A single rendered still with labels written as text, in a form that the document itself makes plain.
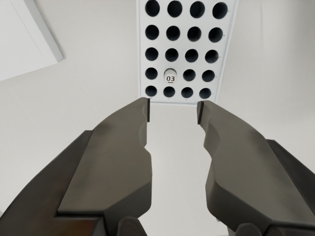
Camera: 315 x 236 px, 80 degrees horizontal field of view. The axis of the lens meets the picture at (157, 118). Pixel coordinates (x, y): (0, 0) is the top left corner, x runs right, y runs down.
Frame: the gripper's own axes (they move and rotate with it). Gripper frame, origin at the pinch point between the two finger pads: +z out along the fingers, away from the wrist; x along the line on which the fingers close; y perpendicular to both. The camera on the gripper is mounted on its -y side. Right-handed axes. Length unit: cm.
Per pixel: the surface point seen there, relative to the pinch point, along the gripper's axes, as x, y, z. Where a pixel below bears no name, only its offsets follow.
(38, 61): -14.4, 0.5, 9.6
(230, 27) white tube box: 4.8, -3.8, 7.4
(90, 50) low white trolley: -9.1, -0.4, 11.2
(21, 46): -15.7, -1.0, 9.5
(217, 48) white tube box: 4.1, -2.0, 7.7
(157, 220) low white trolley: -0.4, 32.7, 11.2
